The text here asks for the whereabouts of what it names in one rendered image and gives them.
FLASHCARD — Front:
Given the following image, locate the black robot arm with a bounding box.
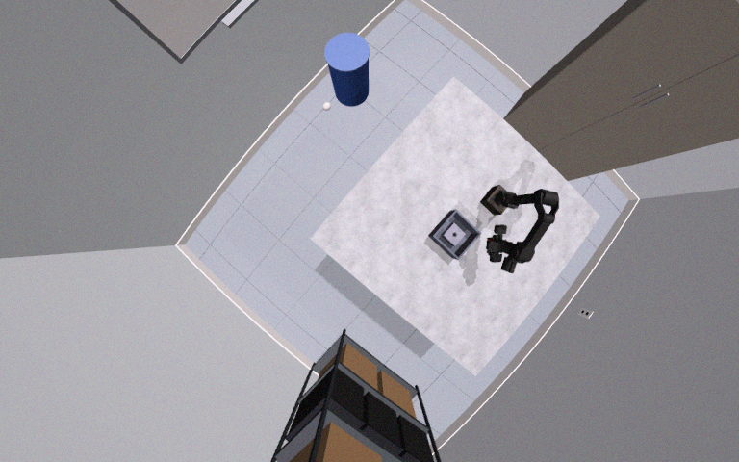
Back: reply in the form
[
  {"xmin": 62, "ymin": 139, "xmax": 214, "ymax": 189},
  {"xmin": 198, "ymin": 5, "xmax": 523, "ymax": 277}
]
[{"xmin": 486, "ymin": 189, "xmax": 559, "ymax": 273}]

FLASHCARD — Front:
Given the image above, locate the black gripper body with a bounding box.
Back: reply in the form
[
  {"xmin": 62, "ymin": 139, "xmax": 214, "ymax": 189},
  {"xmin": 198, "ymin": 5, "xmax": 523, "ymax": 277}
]
[{"xmin": 489, "ymin": 224, "xmax": 512, "ymax": 262}]

